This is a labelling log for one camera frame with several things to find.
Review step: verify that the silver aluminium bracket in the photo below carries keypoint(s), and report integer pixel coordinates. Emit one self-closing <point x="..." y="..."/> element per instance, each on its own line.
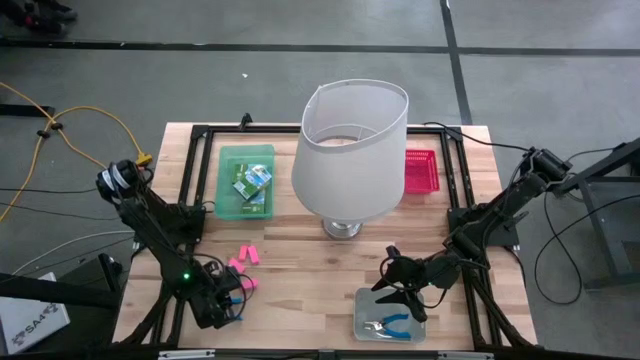
<point x="187" y="354"/>
<point x="465" y="355"/>

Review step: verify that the yellow green crayon box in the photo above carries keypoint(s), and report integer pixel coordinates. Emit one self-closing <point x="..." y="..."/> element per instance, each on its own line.
<point x="260" y="176"/>
<point x="240" y="173"/>
<point x="254" y="205"/>

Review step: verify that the black floor bar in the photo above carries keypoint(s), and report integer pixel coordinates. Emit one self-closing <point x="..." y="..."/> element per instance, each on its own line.
<point x="25" y="110"/>

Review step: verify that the black aluminium table frame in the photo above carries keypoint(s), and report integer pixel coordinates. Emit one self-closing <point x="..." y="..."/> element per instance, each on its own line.
<point x="260" y="129"/>

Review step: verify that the teal translucent plastic bin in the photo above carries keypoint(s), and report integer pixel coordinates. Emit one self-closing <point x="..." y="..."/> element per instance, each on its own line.
<point x="225" y="200"/>

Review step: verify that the black stand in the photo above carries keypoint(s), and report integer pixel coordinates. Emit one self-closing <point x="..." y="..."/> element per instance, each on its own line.
<point x="50" y="295"/>

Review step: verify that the light grey plastic bin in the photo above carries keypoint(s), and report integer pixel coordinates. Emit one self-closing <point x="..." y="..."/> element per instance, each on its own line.
<point x="361" y="300"/>

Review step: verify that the silver lamp with white shade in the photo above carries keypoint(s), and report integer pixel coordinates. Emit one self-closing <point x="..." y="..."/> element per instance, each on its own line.
<point x="350" y="165"/>

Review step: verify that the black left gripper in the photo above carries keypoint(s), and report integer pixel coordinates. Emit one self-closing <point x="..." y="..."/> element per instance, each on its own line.
<point x="212" y="310"/>

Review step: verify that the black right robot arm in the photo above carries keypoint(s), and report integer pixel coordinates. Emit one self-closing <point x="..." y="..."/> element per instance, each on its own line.
<point x="495" y="220"/>

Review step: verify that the red plastic basket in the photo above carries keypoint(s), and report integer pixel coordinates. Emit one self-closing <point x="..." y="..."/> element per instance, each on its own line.
<point x="422" y="172"/>

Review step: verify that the black metal cart frame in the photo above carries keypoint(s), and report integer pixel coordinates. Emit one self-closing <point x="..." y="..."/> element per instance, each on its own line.
<point x="597" y="230"/>

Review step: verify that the white labelled box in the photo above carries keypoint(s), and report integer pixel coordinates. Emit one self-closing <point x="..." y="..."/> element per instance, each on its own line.
<point x="30" y="320"/>

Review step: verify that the black clamp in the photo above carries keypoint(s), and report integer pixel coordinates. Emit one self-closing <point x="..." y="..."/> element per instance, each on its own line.
<point x="245" y="120"/>

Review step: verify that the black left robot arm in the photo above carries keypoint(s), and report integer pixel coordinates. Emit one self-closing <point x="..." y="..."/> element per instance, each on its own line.
<point x="165" y="245"/>

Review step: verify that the person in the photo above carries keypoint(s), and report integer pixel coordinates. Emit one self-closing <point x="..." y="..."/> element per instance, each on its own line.
<point x="45" y="12"/>

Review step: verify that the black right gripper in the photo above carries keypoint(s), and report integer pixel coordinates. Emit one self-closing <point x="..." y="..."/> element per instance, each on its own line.
<point x="407" y="269"/>

